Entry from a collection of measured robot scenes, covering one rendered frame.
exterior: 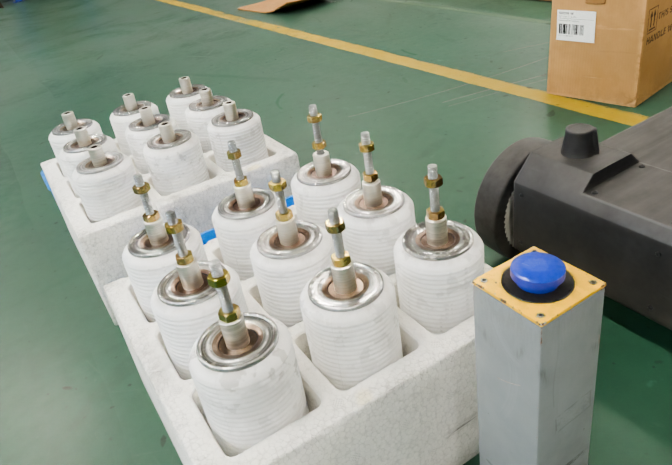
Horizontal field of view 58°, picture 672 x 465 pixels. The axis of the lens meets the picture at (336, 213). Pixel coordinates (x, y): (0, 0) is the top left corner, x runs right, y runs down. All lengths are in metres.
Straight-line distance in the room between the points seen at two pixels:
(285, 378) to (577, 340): 0.25
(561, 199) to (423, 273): 0.31
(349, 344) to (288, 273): 0.12
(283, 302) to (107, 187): 0.43
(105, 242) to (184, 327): 0.40
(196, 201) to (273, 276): 0.39
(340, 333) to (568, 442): 0.22
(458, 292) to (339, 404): 0.17
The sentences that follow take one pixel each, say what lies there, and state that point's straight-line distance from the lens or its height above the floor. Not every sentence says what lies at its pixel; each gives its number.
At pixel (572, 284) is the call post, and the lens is 0.49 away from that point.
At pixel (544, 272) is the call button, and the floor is 0.33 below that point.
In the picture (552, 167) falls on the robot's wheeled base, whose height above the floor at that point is 0.20.
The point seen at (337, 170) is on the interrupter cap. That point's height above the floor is 0.25.
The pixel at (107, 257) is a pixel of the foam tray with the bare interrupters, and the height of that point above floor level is 0.13.
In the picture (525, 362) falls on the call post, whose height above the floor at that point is 0.27.
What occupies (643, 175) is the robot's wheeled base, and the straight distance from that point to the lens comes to 0.92.
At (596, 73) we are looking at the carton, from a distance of 1.67.
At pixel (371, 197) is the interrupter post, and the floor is 0.26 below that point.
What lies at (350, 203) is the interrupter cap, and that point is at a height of 0.25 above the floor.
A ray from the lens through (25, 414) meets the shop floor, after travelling 1.01.
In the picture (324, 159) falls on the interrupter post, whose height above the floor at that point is 0.28.
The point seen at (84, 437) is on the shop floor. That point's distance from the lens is 0.93.
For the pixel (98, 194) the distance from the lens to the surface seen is 1.02.
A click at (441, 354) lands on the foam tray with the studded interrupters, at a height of 0.18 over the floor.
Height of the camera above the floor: 0.61
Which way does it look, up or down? 30 degrees down
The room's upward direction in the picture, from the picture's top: 10 degrees counter-clockwise
